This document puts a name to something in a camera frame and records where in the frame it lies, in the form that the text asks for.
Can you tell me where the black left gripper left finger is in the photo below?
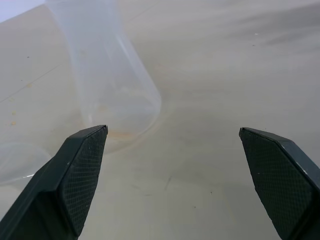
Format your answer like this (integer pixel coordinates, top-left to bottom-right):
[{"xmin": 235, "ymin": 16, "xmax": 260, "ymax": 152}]
[{"xmin": 0, "ymin": 124, "xmax": 109, "ymax": 240}]

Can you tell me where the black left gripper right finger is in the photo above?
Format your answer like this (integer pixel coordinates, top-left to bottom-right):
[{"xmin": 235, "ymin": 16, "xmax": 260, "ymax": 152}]
[{"xmin": 238, "ymin": 126, "xmax": 320, "ymax": 240}]

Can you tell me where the short clear plastic cup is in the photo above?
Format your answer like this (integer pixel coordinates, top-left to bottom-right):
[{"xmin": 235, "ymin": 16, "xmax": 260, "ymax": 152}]
[{"xmin": 0, "ymin": 141, "xmax": 52, "ymax": 186}]

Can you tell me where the tall clear plastic cup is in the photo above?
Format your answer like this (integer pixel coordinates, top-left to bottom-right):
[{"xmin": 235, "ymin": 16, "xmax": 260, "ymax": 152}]
[{"xmin": 46, "ymin": 0, "xmax": 162, "ymax": 154}]

